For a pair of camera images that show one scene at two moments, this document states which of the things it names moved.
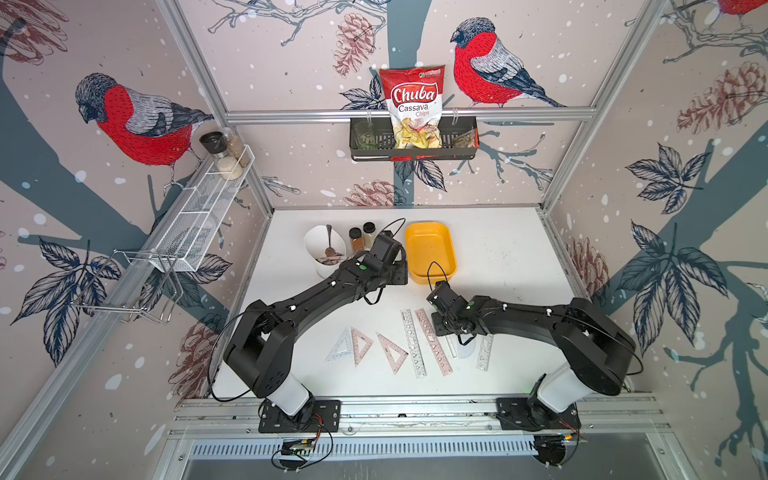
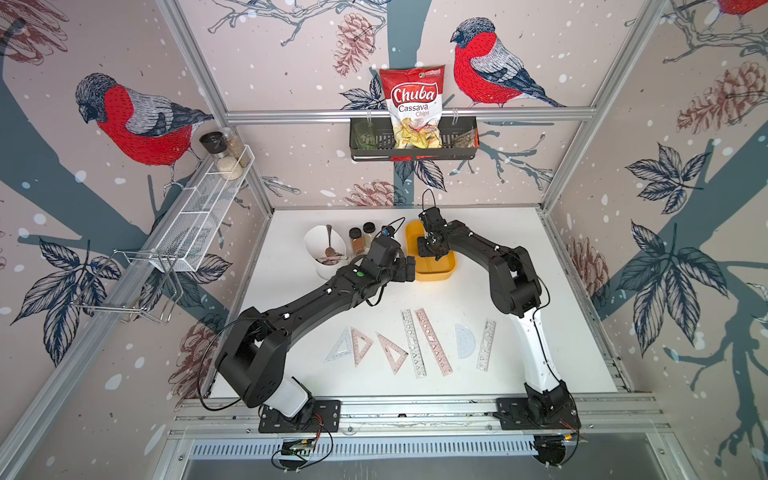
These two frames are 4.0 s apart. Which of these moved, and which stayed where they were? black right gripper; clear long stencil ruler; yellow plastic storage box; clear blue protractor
Moved: black right gripper
Stayed: clear blue protractor; yellow plastic storage box; clear long stencil ruler
